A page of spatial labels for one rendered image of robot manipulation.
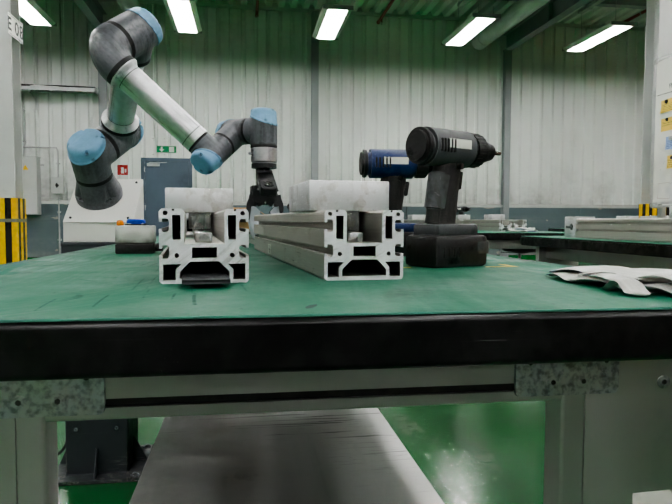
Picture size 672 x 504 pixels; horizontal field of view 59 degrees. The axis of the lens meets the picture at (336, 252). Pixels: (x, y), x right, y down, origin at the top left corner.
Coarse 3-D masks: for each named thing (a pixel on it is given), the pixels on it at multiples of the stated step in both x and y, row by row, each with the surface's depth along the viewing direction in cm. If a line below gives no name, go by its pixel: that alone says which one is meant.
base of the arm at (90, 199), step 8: (112, 176) 197; (80, 184) 193; (88, 184) 192; (96, 184) 193; (104, 184) 194; (112, 184) 197; (120, 184) 204; (80, 192) 196; (88, 192) 194; (96, 192) 194; (104, 192) 196; (112, 192) 198; (120, 192) 201; (80, 200) 197; (88, 200) 195; (96, 200) 195; (104, 200) 196; (112, 200) 198; (88, 208) 197; (96, 208) 197; (104, 208) 198
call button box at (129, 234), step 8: (128, 224) 129; (136, 224) 129; (144, 224) 130; (120, 232) 126; (128, 232) 127; (136, 232) 127; (144, 232) 128; (152, 232) 128; (120, 240) 127; (128, 240) 127; (136, 240) 127; (144, 240) 128; (152, 240) 128; (120, 248) 127; (128, 248) 127; (136, 248) 127; (144, 248) 128; (152, 248) 128
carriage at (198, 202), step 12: (168, 192) 98; (180, 192) 98; (192, 192) 99; (204, 192) 99; (216, 192) 99; (228, 192) 100; (168, 204) 98; (180, 204) 98; (192, 204) 99; (204, 204) 99; (216, 204) 100; (228, 204) 100; (192, 216) 100; (204, 216) 101; (192, 228) 100; (204, 228) 101
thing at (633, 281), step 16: (560, 272) 74; (576, 272) 73; (592, 272) 67; (608, 272) 64; (624, 272) 63; (640, 272) 63; (656, 272) 62; (608, 288) 63; (624, 288) 58; (640, 288) 58; (656, 288) 58
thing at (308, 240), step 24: (264, 216) 128; (288, 216) 97; (312, 216) 78; (336, 216) 75; (360, 216) 82; (384, 216) 73; (264, 240) 129; (288, 240) 104; (312, 240) 78; (336, 240) 72; (360, 240) 77; (384, 240) 73; (312, 264) 79; (336, 264) 74; (360, 264) 85; (384, 264) 73
